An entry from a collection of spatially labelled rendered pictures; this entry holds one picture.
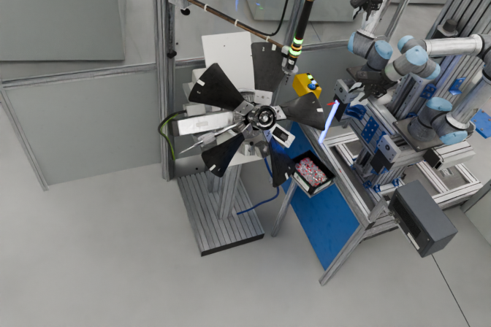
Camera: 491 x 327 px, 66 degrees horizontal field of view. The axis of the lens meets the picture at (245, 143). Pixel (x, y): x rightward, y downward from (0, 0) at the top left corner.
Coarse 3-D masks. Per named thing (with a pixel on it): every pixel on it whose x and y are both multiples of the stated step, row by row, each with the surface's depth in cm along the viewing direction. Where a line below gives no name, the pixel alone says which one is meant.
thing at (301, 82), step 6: (294, 78) 229; (300, 78) 226; (306, 78) 227; (294, 84) 230; (300, 84) 224; (306, 84) 223; (300, 90) 225; (306, 90) 220; (312, 90) 220; (318, 90) 221; (318, 96) 226
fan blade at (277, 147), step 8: (272, 136) 190; (272, 144) 187; (272, 152) 185; (280, 152) 193; (272, 160) 185; (280, 160) 190; (288, 160) 197; (272, 168) 184; (280, 168) 189; (280, 176) 189; (288, 176) 194; (280, 184) 189
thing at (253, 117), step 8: (256, 104) 184; (248, 112) 186; (256, 112) 176; (264, 112) 178; (272, 112) 180; (248, 120) 183; (256, 120) 177; (264, 120) 180; (272, 120) 181; (256, 128) 189; (264, 128) 179
